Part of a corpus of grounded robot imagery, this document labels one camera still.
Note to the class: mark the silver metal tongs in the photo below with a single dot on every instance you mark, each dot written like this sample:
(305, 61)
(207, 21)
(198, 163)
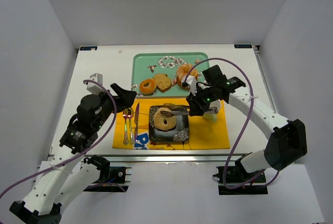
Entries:
(185, 111)

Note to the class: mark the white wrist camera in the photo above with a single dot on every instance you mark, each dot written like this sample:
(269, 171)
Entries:
(190, 83)
(93, 87)

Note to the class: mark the blue corner sticker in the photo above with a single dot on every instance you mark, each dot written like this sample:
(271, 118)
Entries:
(88, 48)
(242, 46)

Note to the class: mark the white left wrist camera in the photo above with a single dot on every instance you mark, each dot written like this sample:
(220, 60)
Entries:
(93, 87)

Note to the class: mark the iridescent fork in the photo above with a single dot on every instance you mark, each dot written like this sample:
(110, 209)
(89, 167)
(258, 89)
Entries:
(125, 140)

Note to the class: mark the black floral square plate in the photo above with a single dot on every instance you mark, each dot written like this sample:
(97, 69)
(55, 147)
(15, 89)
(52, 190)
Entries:
(180, 133)

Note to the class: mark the iridescent spoon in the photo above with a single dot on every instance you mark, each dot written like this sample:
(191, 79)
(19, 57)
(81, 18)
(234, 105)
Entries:
(130, 115)

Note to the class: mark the brown bread slice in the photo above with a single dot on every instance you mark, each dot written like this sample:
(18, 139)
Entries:
(163, 82)

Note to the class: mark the pale yellow mug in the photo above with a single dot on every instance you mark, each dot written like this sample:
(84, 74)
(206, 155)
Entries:
(212, 114)

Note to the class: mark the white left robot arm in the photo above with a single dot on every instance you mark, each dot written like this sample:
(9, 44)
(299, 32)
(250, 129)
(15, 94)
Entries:
(54, 192)

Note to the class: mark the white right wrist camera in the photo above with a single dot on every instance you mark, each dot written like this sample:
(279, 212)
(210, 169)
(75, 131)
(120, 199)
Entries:
(190, 83)

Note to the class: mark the pale glazed bagel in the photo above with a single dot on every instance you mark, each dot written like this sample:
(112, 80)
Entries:
(163, 123)

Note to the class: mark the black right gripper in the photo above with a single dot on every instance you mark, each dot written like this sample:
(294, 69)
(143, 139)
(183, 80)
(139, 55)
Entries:
(197, 103)

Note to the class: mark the iridescent knife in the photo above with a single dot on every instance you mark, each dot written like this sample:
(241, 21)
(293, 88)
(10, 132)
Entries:
(136, 116)

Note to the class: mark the blue left corner sticker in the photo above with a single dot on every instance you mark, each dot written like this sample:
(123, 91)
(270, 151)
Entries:
(88, 48)

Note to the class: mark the aluminium table frame rail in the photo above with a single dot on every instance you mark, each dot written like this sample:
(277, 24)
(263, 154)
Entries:
(160, 156)

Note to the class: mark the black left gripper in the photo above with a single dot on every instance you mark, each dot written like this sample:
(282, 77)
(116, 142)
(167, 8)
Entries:
(114, 100)

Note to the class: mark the green floral tray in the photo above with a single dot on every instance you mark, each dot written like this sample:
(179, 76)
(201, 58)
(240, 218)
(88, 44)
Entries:
(145, 66)

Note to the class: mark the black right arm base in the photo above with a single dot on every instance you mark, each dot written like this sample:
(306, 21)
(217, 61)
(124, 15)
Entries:
(235, 177)

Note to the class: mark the blue right corner sticker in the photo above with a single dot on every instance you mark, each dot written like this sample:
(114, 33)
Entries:
(242, 46)

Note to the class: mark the orange donut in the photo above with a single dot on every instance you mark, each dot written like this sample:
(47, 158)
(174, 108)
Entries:
(148, 86)

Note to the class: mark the sugar-topped bundt cake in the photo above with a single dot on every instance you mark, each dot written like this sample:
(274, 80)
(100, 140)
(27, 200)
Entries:
(182, 71)

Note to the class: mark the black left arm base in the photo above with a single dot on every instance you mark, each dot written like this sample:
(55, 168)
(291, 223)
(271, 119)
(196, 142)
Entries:
(112, 178)

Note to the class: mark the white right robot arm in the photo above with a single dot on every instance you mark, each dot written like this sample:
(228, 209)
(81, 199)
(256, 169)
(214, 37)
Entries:
(286, 138)

